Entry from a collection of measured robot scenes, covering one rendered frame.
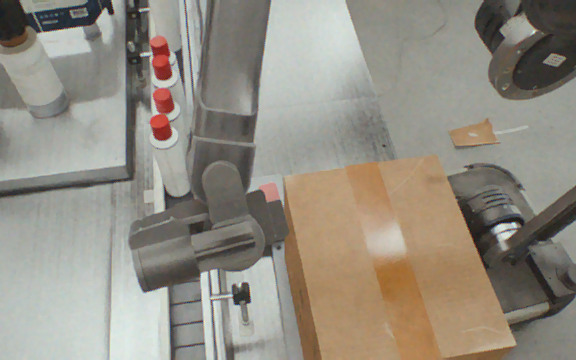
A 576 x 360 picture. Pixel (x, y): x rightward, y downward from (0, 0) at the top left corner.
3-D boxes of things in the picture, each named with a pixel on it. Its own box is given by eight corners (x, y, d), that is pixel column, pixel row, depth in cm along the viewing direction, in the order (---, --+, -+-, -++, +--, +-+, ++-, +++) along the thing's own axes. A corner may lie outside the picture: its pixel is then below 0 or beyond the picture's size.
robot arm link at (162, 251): (237, 159, 49) (226, 141, 57) (106, 191, 47) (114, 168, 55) (264, 278, 52) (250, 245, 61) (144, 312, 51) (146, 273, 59)
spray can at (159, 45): (164, 105, 123) (143, 33, 106) (187, 102, 123) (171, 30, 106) (165, 123, 120) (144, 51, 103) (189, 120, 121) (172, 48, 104)
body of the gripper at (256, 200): (177, 210, 64) (176, 218, 57) (261, 187, 66) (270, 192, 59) (192, 262, 65) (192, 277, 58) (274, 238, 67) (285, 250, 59)
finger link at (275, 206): (215, 191, 73) (219, 198, 64) (267, 177, 74) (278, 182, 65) (228, 240, 74) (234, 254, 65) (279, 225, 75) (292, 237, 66)
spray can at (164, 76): (166, 123, 120) (145, 52, 103) (190, 120, 120) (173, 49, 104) (167, 142, 117) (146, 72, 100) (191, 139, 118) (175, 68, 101)
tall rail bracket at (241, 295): (213, 317, 101) (201, 280, 87) (253, 311, 101) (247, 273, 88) (215, 334, 99) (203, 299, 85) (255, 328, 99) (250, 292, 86)
